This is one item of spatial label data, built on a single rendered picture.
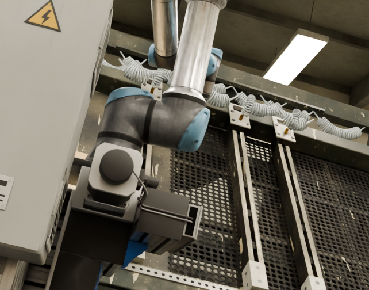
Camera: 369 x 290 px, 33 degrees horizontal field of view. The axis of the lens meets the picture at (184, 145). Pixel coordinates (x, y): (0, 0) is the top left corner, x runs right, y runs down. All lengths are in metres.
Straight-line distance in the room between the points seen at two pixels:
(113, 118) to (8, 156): 0.62
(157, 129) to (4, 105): 0.62
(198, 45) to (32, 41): 0.66
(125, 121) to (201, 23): 0.32
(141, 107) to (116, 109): 0.06
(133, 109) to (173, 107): 0.10
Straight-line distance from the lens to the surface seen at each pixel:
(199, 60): 1.60
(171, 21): 1.86
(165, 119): 1.54
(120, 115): 1.56
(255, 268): 2.27
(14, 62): 1.03
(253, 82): 3.55
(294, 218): 2.62
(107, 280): 2.02
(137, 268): 2.09
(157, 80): 2.86
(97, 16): 1.06
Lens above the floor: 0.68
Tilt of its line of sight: 18 degrees up
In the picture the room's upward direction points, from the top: 13 degrees clockwise
